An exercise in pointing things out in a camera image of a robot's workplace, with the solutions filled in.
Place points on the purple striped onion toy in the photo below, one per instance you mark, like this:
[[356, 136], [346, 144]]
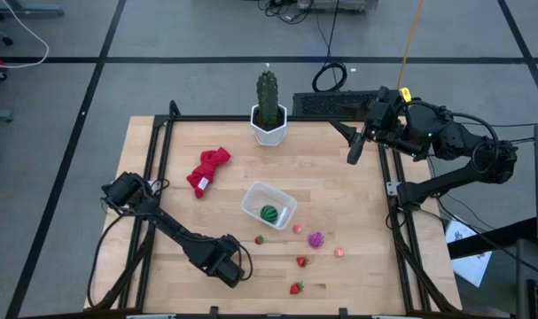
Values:
[[316, 239]]

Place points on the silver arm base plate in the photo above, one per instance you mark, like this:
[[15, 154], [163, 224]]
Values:
[[392, 188]]

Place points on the red strawberry toy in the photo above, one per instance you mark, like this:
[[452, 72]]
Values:
[[296, 288], [301, 261]]

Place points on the black mesh panel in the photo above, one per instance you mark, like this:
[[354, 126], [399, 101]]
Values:
[[326, 104]]

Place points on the small long-stemmed strawberry toy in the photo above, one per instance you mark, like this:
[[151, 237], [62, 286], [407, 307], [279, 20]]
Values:
[[259, 239]]

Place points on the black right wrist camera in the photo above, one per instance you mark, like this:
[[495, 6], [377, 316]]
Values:
[[378, 116]]

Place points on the pink peach toy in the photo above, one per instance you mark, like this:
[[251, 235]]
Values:
[[297, 228]]

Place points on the green cactus plant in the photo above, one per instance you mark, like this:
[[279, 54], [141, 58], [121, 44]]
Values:
[[267, 95]]

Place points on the grey floor equipment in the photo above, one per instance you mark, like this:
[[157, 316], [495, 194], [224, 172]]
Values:
[[335, 4]]

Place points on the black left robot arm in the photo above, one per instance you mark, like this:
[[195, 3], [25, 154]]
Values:
[[171, 226]]

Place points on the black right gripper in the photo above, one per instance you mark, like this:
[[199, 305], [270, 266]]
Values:
[[384, 137]]

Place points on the pink candy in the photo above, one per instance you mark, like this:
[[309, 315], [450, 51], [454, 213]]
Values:
[[338, 252]]

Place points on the white paper sheet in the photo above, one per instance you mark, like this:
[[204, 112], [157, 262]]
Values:
[[470, 252]]

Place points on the black metal table frame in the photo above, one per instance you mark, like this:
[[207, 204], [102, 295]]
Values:
[[206, 118]]

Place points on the green striped watermelon toy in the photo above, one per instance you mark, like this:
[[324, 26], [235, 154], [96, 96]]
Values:
[[269, 213]]

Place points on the clear plastic tupperware container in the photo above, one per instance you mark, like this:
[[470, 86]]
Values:
[[262, 195]]

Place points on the red cloth with white tag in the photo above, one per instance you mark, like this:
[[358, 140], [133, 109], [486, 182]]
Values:
[[206, 170]]

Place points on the white hexagonal planter pot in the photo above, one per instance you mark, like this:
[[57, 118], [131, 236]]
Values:
[[268, 135]]

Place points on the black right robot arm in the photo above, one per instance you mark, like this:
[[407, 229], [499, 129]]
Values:
[[454, 137]]

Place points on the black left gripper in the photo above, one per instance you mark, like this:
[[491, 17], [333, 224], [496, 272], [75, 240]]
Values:
[[228, 272]]

